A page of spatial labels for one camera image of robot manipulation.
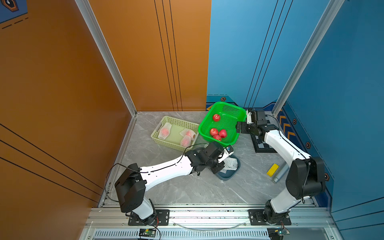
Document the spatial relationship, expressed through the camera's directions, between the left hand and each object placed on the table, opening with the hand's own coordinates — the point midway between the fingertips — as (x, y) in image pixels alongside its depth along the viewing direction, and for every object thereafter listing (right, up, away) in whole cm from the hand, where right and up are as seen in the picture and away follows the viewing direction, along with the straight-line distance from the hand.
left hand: (223, 158), depth 78 cm
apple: (+4, +12, +23) cm, 26 cm away
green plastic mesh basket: (+12, +25, +38) cm, 47 cm away
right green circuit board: (+24, -34, -8) cm, 42 cm away
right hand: (+15, +18, +13) cm, 26 cm away
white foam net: (+3, -2, -4) cm, 5 cm away
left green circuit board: (-38, -34, -6) cm, 52 cm away
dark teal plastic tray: (+4, -10, +3) cm, 11 cm away
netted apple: (-36, +14, +24) cm, 46 cm away
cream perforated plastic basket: (-28, +12, +27) cm, 41 cm away
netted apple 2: (-19, +11, +21) cm, 30 cm away
